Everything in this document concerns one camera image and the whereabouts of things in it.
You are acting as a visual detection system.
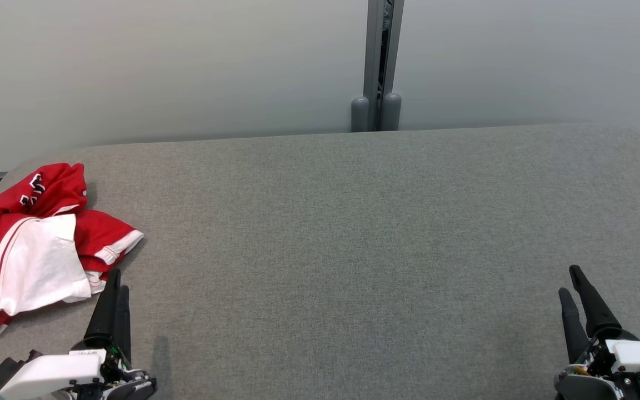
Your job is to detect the grey metal partition post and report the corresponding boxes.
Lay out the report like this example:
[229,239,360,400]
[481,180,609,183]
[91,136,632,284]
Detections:
[363,0,405,132]

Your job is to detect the red shorts with white stripes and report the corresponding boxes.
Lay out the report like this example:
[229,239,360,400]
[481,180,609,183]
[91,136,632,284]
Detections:
[73,210,144,295]

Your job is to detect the red and white jersey shirt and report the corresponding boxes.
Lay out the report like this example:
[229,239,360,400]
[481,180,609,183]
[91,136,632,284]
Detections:
[0,163,94,337]

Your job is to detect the grey cylindrical post cap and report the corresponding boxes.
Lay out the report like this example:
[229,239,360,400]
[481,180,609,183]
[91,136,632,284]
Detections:
[351,96,371,133]
[381,93,402,131]

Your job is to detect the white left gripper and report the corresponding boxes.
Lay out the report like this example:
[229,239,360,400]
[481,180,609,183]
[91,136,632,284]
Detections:
[0,268,157,400]

